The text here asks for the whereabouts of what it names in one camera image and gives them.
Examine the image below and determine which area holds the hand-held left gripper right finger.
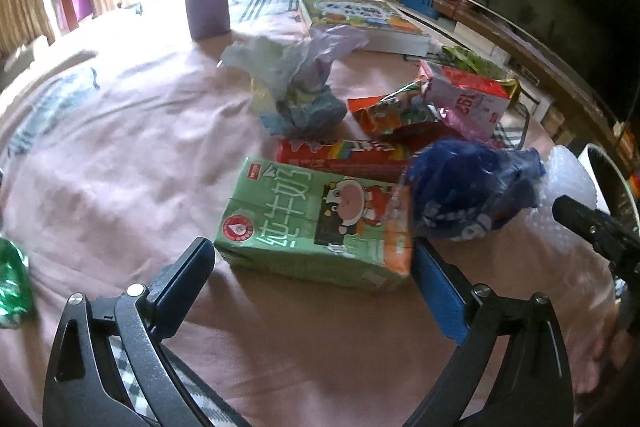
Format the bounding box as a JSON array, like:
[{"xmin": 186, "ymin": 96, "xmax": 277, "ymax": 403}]
[{"xmin": 400, "ymin": 238, "xmax": 576, "ymax": 427}]

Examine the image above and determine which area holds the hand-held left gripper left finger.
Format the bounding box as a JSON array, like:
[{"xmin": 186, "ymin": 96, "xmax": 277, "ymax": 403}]
[{"xmin": 42, "ymin": 237, "xmax": 216, "ymax": 427}]

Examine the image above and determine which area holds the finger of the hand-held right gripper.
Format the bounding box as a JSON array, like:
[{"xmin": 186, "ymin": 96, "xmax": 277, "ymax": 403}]
[{"xmin": 551, "ymin": 195, "xmax": 640, "ymax": 280}]

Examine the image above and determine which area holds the clear bubble wrap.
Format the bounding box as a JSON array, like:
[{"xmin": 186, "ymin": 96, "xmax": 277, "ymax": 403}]
[{"xmin": 542, "ymin": 146, "xmax": 601, "ymax": 255}]

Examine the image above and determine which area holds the white-rimmed black trash bin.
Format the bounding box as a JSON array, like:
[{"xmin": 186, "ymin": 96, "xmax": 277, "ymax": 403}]
[{"xmin": 577, "ymin": 143, "xmax": 640, "ymax": 228}]

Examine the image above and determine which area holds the green milk carton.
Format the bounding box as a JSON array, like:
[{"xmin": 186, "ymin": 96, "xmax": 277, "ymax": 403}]
[{"xmin": 213, "ymin": 157, "xmax": 416, "ymax": 292}]

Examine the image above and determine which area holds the blue plastic bag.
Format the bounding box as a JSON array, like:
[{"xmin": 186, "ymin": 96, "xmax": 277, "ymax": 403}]
[{"xmin": 406, "ymin": 139, "xmax": 547, "ymax": 243}]

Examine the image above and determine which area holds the red rainbow candy box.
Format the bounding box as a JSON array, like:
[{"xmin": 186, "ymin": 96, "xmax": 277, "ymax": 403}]
[{"xmin": 275, "ymin": 137, "xmax": 411, "ymax": 182}]

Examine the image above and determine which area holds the shiny green wrapper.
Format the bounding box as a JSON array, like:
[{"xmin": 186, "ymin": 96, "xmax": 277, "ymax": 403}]
[{"xmin": 0, "ymin": 237, "xmax": 32, "ymax": 330}]

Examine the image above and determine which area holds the pink milk carton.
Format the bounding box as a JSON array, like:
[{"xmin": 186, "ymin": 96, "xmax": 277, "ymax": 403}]
[{"xmin": 419, "ymin": 59, "xmax": 521, "ymax": 142}]

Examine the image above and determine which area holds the orange snack wrapper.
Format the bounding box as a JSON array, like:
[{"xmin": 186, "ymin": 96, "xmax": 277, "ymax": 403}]
[{"xmin": 347, "ymin": 79, "xmax": 451, "ymax": 142}]

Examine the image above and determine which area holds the pale purple plastic bag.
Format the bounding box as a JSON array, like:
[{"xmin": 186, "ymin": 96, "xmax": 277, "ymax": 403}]
[{"xmin": 217, "ymin": 24, "xmax": 371, "ymax": 108}]

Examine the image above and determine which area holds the brown wooden television board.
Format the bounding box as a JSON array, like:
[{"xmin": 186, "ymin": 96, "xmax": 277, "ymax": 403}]
[{"xmin": 450, "ymin": 0, "xmax": 631, "ymax": 152}]

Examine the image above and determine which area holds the green gold snack wrapper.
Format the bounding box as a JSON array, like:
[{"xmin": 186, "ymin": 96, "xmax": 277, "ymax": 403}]
[{"xmin": 440, "ymin": 44, "xmax": 508, "ymax": 80}]

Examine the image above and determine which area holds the blue toy cash register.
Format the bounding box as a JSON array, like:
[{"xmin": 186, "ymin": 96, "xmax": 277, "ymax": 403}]
[{"xmin": 400, "ymin": 0, "xmax": 442, "ymax": 20}]

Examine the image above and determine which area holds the colourful picture book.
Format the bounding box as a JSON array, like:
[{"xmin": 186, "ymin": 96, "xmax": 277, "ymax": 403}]
[{"xmin": 295, "ymin": 0, "xmax": 433, "ymax": 58}]

